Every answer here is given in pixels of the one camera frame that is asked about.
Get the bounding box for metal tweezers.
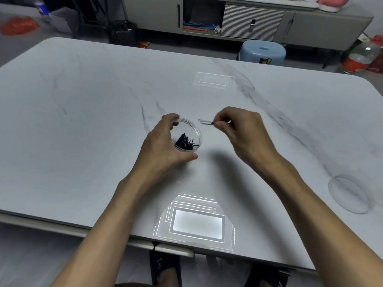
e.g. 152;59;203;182
198;118;237;129

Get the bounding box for clear round plastic lid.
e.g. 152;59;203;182
328;174;370;214

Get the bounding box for pink and white object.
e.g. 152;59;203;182
317;0;345;13

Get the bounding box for orange plastic bag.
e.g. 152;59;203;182
1;16;40;36

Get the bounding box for clear round plastic container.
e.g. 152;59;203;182
169;117;203;153

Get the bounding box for black waste bin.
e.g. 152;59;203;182
107;20;139;45

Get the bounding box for blue label plastic bottle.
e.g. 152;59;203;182
32;0;51;16

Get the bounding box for person's left hand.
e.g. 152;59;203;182
132;113;199;180

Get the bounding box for blue plastic stool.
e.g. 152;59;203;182
237;40;287;65

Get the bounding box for white cardboard box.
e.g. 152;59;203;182
47;8;81;34

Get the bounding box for person's left black sandal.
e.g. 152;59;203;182
149;250;184;287

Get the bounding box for person's right black sandal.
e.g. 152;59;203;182
245;264;291;287

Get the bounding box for person's right forearm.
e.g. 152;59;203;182
245;152;383;287

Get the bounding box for pile of black pins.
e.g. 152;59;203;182
175;133;199;151

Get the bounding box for person's right hand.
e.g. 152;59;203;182
214;106;281;174

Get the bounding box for blue cloth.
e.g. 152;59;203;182
183;20;216;28

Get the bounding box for red label plastic bottle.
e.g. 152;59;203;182
341;38;382;76

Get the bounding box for grey sideboard cabinet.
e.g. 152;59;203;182
123;0;375;52

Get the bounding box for person's left forearm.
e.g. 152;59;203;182
50;164;178;287

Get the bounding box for person's black sandal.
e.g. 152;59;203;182
245;264;291;287
149;250;184;287

